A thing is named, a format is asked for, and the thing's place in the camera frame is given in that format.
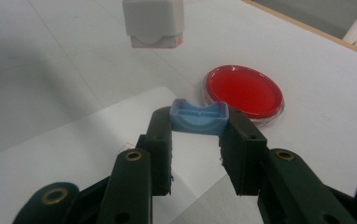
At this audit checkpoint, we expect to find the white paper sheet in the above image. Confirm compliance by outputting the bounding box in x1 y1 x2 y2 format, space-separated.
0 86 231 224

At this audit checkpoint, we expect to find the white table cover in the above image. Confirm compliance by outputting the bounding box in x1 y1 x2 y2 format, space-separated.
0 0 357 224

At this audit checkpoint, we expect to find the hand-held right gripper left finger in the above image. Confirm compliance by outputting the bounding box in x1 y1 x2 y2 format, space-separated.
95 105 174 224

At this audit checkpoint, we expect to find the blue stamp cap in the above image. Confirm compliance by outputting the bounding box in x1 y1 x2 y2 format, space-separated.
168 98 230 136

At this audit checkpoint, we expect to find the round red ink pad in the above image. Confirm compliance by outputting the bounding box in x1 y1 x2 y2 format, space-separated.
202 64 285 127

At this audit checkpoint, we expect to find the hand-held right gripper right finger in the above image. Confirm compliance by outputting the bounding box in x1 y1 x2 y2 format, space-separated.
218 106 357 224

